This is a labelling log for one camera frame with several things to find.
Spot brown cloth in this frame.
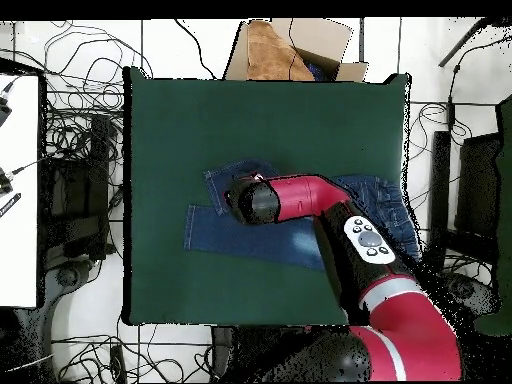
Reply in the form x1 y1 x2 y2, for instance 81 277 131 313
246 19 316 82

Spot dark blue fabric item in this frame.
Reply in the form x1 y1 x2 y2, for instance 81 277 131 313
305 59 331 82

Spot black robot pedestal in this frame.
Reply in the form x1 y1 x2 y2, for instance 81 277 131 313
210 324 281 383

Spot dark green table cloth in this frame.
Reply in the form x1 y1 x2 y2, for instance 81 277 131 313
122 65 413 327

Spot black cable tangle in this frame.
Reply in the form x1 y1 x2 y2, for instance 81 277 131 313
39 19 155 161
51 315 213 384
401 101 495 289

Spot blue denim jeans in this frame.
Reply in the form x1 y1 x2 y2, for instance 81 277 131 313
183 158 423 272

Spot black office chair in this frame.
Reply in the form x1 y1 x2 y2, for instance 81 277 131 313
41 113 117 293
427 130 503 321

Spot black connector with cable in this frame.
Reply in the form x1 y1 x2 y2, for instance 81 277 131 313
0 77 19 127

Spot cardboard box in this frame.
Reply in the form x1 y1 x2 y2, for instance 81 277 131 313
222 17 370 83

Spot thin black cable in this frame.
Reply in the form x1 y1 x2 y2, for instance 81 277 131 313
287 17 302 79

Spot black label strip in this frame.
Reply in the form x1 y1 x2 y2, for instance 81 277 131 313
0 192 22 219

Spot single black cable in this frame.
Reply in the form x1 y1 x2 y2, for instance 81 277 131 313
173 18 219 80

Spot black slanted rod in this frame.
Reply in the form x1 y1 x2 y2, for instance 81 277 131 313
437 17 489 68

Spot green covered side table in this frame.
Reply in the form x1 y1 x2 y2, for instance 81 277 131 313
473 93 512 337

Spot white table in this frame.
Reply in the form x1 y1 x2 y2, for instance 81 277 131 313
0 73 41 309

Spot black device with cable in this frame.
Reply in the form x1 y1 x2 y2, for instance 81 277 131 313
0 157 45 197

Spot black power strip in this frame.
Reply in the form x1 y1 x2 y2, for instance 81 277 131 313
108 344 128 384

